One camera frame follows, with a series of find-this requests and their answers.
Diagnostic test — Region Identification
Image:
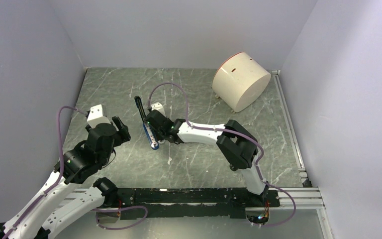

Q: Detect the aluminium frame rail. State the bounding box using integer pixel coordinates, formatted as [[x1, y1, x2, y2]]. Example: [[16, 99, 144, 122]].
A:
[[76, 67, 323, 239]]

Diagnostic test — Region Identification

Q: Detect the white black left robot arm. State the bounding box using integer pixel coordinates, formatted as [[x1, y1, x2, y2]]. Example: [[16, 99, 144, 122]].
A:
[[0, 115, 131, 239]]

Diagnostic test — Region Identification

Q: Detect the cream cylindrical container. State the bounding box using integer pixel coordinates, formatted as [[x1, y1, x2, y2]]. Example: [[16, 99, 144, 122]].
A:
[[212, 52, 271, 112]]

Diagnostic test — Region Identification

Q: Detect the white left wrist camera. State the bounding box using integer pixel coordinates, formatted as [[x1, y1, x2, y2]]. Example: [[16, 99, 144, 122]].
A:
[[87, 104, 111, 128]]

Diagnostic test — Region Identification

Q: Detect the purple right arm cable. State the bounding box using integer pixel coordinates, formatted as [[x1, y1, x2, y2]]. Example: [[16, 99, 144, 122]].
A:
[[148, 82, 296, 228]]

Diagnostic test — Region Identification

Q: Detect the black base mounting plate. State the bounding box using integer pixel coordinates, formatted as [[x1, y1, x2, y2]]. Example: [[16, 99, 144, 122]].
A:
[[101, 187, 281, 220]]

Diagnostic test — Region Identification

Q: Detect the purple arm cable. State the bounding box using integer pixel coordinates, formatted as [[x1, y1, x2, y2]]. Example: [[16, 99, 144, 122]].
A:
[[148, 82, 296, 228], [1, 106, 149, 239]]

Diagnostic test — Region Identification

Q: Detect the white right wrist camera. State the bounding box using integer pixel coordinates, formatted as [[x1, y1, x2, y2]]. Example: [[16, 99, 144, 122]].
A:
[[151, 102, 166, 116]]

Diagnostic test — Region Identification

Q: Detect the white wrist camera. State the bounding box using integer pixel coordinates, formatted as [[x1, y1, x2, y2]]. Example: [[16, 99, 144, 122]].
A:
[[151, 102, 166, 116], [87, 104, 111, 128]]

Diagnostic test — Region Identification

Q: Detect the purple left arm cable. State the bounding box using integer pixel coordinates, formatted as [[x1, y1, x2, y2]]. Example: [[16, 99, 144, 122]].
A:
[[1, 106, 149, 239]]

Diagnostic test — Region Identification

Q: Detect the blue black stapler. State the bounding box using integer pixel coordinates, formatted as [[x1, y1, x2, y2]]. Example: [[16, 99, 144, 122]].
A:
[[134, 96, 159, 150]]

